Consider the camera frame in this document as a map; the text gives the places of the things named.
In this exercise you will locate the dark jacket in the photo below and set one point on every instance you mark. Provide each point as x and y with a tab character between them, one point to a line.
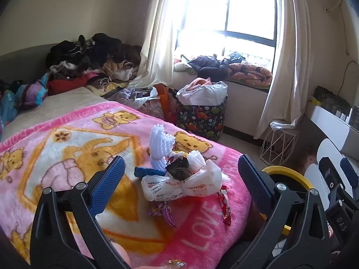
207	65

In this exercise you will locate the bluish white foam fruit net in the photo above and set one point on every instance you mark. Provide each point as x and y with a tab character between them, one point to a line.
160	145

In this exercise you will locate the orange bag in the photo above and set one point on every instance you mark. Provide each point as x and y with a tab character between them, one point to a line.
165	98

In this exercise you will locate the striped cloth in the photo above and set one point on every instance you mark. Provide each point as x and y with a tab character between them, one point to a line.
30	91

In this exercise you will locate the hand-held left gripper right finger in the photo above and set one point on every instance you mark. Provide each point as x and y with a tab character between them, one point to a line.
253	185

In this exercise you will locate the pink bear printed blanket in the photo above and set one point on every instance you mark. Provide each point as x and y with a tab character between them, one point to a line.
42	151

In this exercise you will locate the orange patterned folded blanket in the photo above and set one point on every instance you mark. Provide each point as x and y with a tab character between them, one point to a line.
249	74

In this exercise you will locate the white chair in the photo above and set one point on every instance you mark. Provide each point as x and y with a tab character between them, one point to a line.
329	148

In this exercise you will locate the purple snack wrapper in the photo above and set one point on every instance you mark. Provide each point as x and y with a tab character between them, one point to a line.
164	211

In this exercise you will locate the dark bag on desk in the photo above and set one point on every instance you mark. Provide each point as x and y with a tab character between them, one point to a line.
329	98

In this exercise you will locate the person's left hand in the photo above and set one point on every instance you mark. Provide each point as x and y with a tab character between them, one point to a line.
157	266

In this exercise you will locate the dark red snack wrapper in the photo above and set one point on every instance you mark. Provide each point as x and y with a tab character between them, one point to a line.
225	207

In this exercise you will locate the blue wrapper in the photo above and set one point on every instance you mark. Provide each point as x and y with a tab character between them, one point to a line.
144	172

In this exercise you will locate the yellow rimmed black trash bin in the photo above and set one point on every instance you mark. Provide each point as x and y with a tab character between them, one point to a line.
280	169

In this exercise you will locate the dinosaur print laundry basket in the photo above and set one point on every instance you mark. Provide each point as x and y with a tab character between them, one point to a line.
200	120

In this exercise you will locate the white desk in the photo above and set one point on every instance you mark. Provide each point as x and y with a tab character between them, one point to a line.
325	117

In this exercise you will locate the cream curtain beside bed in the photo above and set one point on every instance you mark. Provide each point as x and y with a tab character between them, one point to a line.
157	39

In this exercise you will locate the lavender cloth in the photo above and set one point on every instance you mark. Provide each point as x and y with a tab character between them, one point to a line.
131	95

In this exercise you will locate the floral fabric bag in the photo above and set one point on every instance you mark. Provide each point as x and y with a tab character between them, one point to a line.
153	109

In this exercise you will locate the white pillow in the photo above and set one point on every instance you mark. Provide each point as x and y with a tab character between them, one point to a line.
181	66

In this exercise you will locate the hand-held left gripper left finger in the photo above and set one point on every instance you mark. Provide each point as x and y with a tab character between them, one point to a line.
108	185

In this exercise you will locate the black framed window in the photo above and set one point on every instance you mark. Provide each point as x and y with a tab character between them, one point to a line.
227	11

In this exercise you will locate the clear plastic sheet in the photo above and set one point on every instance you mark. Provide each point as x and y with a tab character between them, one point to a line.
283	124

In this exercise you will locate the white printed plastic bag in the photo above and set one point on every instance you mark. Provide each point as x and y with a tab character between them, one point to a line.
202	185

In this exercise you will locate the pink cloth in basket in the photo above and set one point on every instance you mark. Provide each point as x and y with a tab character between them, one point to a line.
200	81

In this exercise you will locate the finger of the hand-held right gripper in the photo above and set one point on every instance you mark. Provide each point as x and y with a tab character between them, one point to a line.
327	171
349	173

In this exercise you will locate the white basket liner bag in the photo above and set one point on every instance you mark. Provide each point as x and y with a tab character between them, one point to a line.
202	94

